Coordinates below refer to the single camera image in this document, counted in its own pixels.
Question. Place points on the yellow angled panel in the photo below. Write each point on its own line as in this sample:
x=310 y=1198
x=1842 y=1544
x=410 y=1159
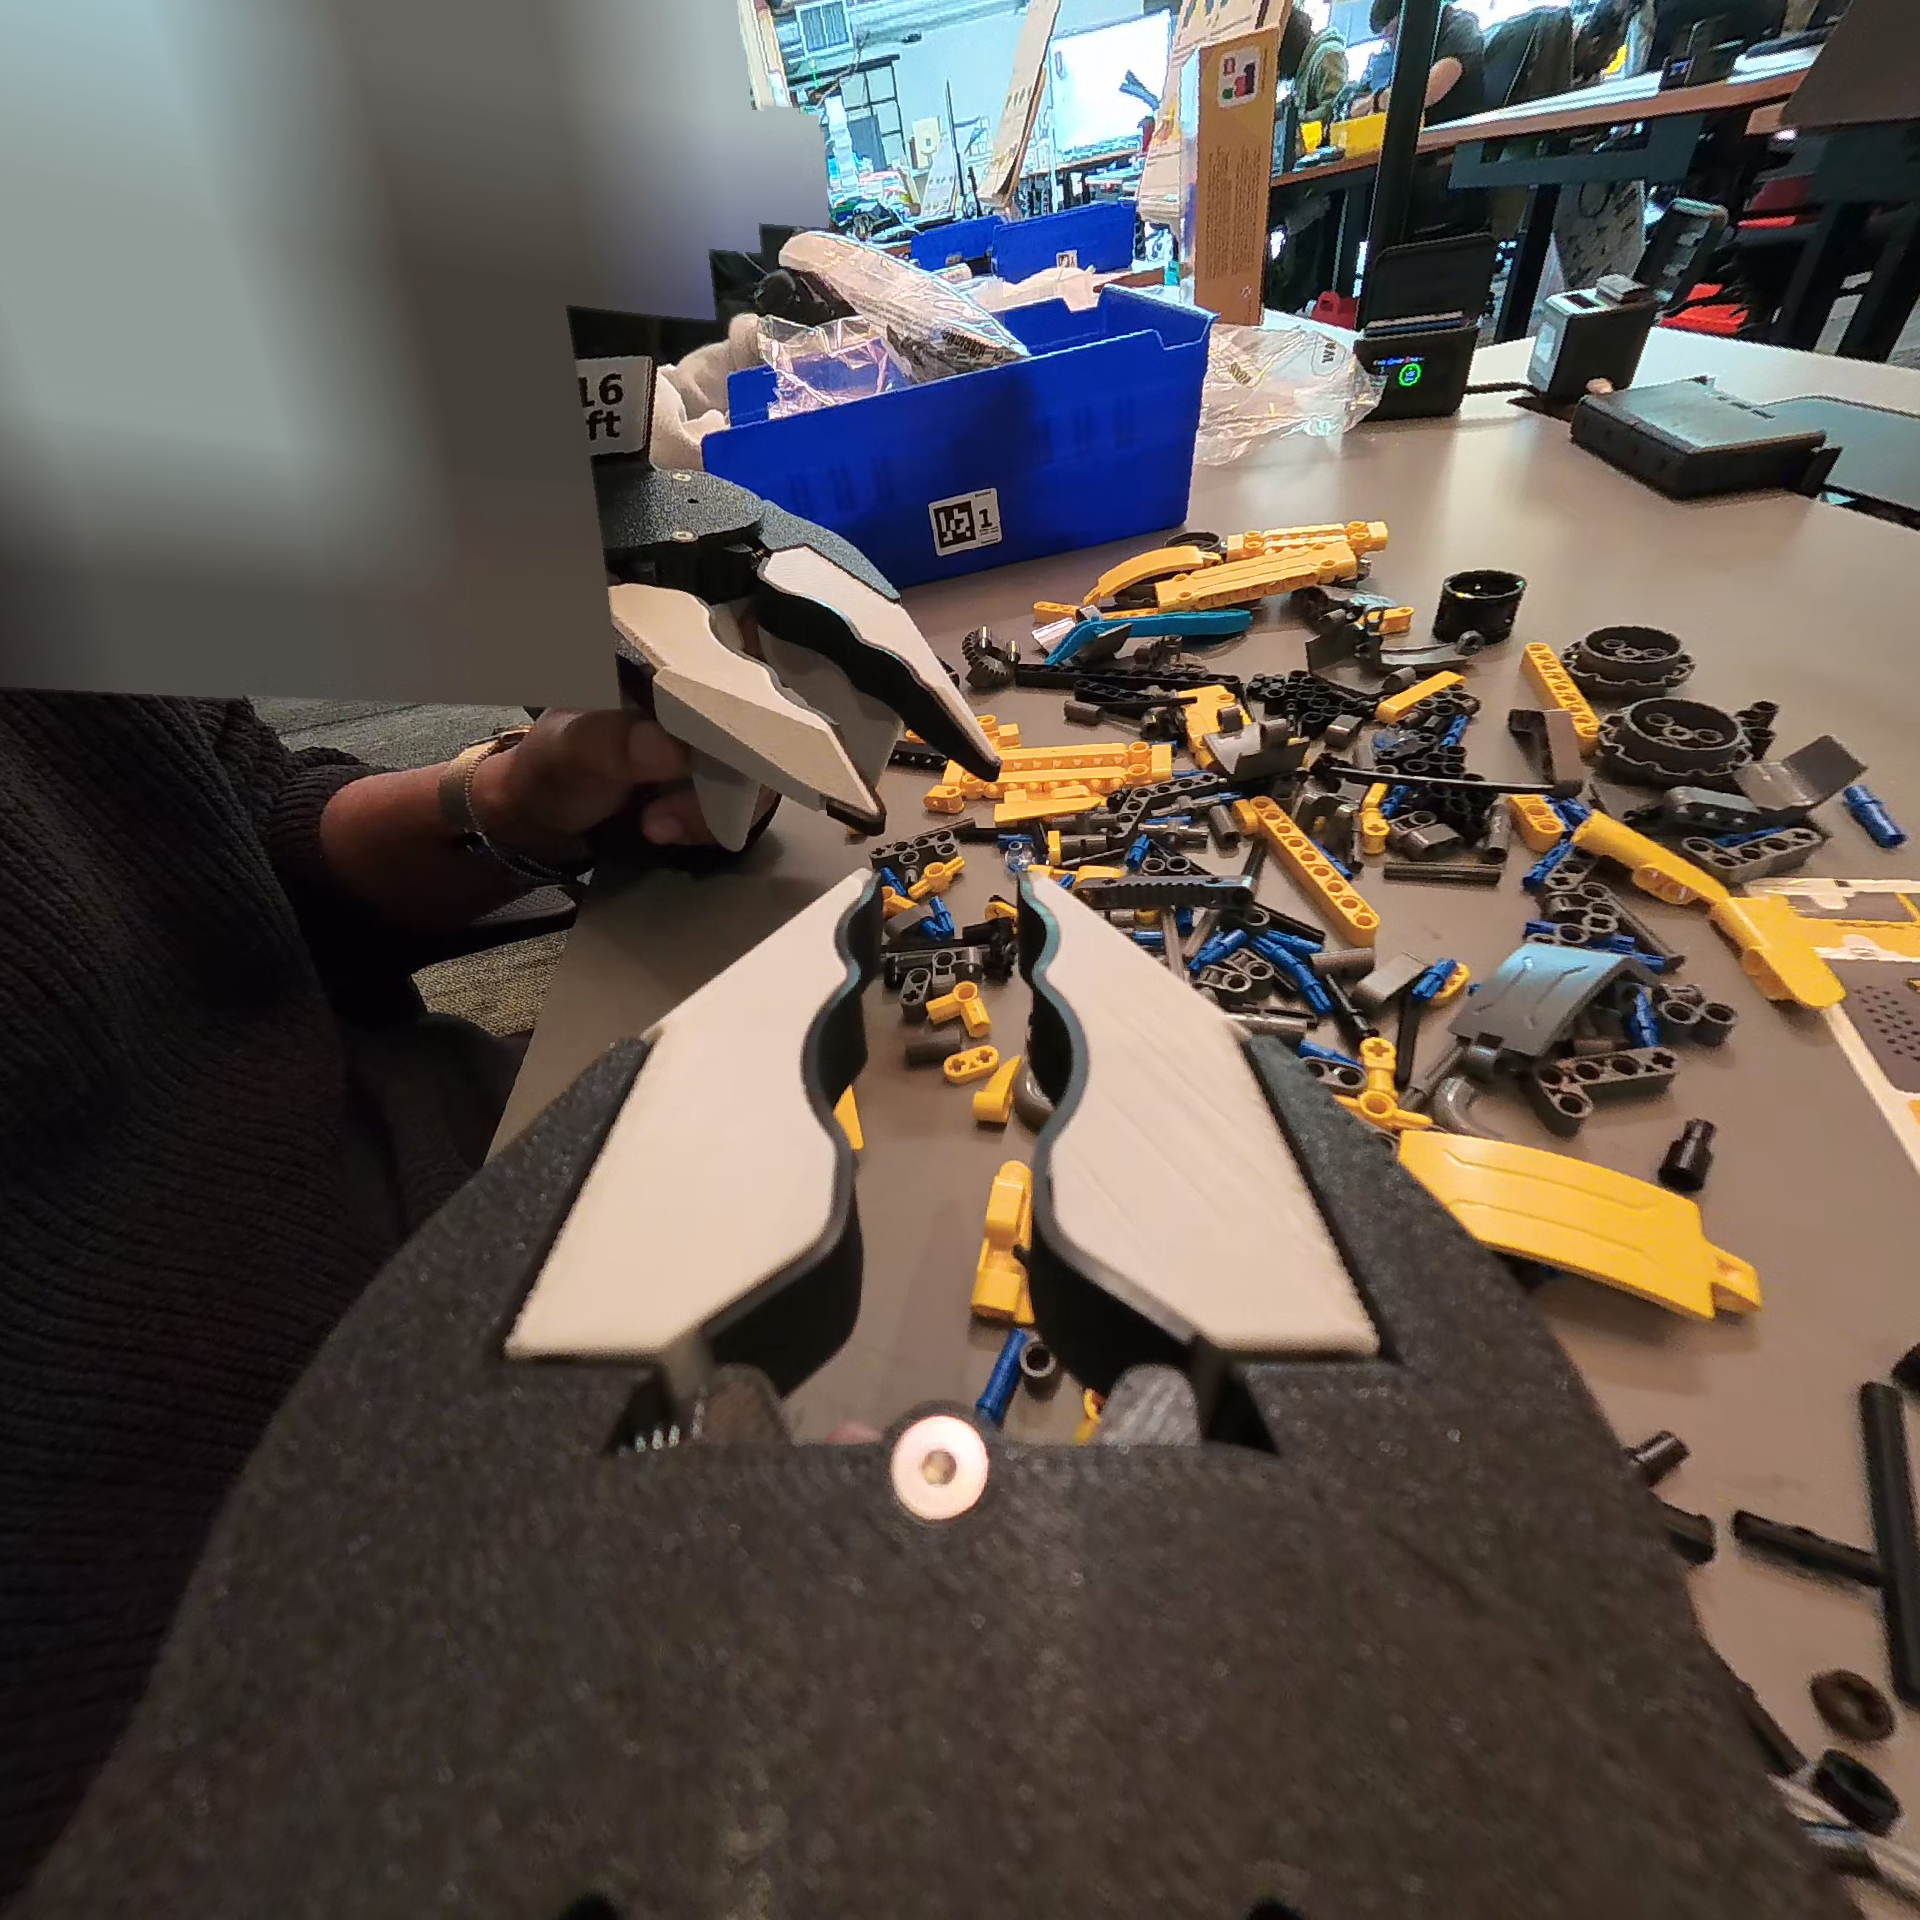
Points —
x=1770 y=938

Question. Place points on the brown cardboard box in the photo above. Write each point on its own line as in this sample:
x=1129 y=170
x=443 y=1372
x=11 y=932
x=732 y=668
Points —
x=1237 y=182

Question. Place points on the grey curved panel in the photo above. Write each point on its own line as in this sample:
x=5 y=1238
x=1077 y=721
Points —
x=1546 y=990
x=1809 y=772

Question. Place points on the person's left forearm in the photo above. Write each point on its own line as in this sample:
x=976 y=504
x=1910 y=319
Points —
x=388 y=833

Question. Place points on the blue plastic bin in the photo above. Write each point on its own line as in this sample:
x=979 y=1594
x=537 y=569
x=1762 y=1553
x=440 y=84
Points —
x=1049 y=434
x=1020 y=241

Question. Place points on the pile of toy building pieces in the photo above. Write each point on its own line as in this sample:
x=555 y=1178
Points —
x=1275 y=961

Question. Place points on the grey toothed rack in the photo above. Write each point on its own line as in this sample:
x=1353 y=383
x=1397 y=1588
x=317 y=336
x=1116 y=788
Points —
x=1170 y=890

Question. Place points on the long office desk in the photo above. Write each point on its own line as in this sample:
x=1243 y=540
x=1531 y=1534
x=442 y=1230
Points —
x=1620 y=106

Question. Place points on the yellow curved panel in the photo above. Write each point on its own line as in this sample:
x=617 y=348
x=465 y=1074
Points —
x=1576 y=1215

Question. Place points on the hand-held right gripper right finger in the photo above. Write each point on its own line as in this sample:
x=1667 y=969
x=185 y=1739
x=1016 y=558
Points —
x=1200 y=1170

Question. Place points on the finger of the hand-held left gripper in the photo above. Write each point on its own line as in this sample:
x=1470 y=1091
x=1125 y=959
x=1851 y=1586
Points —
x=721 y=675
x=878 y=660

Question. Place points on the grey box device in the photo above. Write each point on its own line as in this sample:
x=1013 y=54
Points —
x=1589 y=339

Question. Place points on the white cloth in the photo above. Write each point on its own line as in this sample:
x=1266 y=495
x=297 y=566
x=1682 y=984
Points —
x=704 y=412

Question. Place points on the black device with green light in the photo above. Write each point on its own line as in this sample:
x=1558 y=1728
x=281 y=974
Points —
x=1425 y=329

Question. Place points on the black axle rod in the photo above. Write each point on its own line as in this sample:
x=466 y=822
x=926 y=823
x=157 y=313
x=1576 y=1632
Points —
x=1892 y=1546

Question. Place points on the yellow perforated beam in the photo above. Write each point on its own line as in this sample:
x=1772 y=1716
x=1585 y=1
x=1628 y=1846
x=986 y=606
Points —
x=1558 y=695
x=1316 y=870

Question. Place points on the teal blade piece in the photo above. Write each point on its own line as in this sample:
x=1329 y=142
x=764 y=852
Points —
x=1155 y=628

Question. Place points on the black flat case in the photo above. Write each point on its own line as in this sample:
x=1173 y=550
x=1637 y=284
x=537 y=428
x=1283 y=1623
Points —
x=1693 y=434

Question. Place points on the patterned office chair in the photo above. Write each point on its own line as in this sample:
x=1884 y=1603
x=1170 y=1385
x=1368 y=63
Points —
x=1634 y=241

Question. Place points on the yellow sticker sheet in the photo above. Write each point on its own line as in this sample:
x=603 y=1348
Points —
x=1860 y=1019

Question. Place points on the black round rim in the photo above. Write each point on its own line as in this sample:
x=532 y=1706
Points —
x=1476 y=608

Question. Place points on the clear plastic bag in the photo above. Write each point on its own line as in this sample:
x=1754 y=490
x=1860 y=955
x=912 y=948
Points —
x=884 y=299
x=1289 y=388

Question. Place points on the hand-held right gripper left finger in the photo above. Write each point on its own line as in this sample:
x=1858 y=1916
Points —
x=704 y=1154

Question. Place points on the person's left hand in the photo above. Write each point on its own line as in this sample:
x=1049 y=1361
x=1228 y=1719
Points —
x=598 y=780

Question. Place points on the grey wheel hub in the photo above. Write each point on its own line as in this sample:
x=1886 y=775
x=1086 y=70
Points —
x=1628 y=660
x=1673 y=744

